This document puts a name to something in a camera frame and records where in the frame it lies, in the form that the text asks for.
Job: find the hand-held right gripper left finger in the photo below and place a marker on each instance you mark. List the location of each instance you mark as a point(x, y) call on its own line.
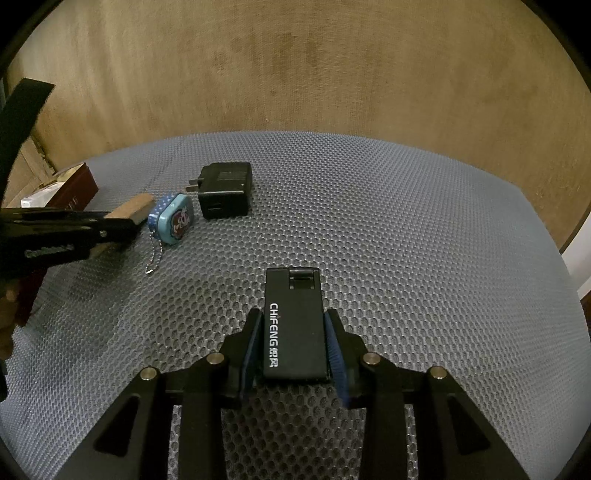
point(251, 350)

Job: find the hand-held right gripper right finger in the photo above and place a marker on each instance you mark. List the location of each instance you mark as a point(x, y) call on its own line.
point(334, 355)

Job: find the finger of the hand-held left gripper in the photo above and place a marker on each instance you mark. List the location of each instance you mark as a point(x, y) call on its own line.
point(120, 230)

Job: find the small brown cardboard box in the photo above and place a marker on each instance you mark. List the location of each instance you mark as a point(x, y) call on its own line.
point(136, 207)

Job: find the black Chifeng lighter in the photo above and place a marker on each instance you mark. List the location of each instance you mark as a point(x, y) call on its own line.
point(295, 323)

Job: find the dark red gold-lined box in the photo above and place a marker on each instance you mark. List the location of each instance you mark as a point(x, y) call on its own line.
point(76, 194)

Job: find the person's left hand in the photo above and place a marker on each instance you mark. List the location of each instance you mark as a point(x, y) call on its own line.
point(5, 323)

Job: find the large cardboard box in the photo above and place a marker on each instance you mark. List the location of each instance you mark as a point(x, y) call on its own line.
point(27, 161)

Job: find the black power adapter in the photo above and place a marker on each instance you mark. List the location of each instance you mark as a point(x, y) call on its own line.
point(226, 194)

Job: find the white panel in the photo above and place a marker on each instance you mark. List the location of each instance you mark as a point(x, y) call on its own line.
point(579, 267)

